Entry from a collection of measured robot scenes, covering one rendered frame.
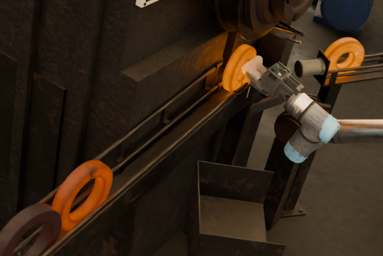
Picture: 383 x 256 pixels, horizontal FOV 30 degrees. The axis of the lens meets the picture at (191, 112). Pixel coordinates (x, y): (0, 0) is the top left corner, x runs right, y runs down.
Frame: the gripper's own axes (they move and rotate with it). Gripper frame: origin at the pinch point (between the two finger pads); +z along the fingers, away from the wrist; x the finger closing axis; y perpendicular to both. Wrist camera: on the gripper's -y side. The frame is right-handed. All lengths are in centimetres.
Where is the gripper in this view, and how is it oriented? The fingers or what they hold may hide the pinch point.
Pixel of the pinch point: (241, 63)
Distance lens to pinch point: 220.1
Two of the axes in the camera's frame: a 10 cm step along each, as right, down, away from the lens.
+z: -7.3, -6.5, 2.1
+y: 4.0, -6.6, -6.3
